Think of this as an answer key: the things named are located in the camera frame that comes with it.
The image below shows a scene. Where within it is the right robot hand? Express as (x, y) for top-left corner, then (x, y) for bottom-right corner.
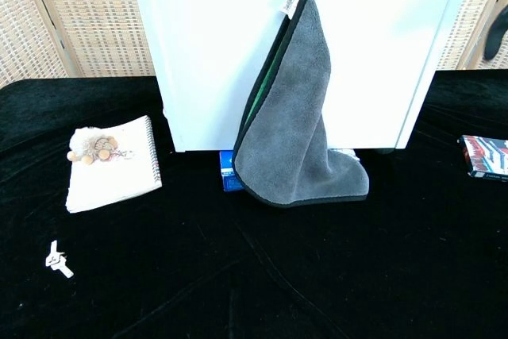
(483, 8), (508, 60)

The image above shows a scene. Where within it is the white spiral notebook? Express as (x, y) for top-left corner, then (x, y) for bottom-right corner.
(65, 115), (163, 214)

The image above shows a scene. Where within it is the blue toothpaste box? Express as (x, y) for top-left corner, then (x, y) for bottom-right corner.
(219, 149), (360, 192)

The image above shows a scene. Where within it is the grey microfibre cloth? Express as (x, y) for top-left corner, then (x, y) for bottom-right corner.
(233, 0), (370, 209)

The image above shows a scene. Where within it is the black velvet tablecloth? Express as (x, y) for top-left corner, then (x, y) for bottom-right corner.
(0, 68), (508, 339)

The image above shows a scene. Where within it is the red blue card box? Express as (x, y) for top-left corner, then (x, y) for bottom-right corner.
(458, 134), (508, 180)

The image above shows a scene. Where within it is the fluffy beige keychain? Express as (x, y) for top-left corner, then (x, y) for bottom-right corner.
(66, 126), (120, 166)

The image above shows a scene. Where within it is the wicker folding screen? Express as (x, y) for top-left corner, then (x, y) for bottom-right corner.
(436, 0), (508, 72)
(0, 0), (156, 88)

